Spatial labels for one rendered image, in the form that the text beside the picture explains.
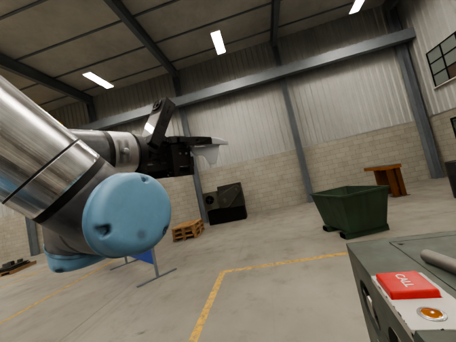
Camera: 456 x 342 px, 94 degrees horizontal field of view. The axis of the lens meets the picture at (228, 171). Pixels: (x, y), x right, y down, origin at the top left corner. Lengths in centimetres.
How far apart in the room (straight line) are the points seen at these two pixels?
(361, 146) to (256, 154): 443
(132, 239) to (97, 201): 4
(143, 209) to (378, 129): 1095
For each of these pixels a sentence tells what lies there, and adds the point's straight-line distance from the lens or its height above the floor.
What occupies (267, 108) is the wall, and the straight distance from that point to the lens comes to 1033.
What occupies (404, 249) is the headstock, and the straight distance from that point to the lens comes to 61.
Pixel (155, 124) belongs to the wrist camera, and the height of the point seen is 161.
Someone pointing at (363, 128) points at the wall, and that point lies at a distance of 1089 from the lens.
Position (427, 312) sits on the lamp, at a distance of 41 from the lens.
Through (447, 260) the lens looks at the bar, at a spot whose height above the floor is 127.
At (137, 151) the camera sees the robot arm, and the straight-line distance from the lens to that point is 38.
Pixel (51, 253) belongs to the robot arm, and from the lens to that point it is 35.
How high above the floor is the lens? 147
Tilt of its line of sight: 4 degrees up
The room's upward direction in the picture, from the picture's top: 12 degrees counter-clockwise
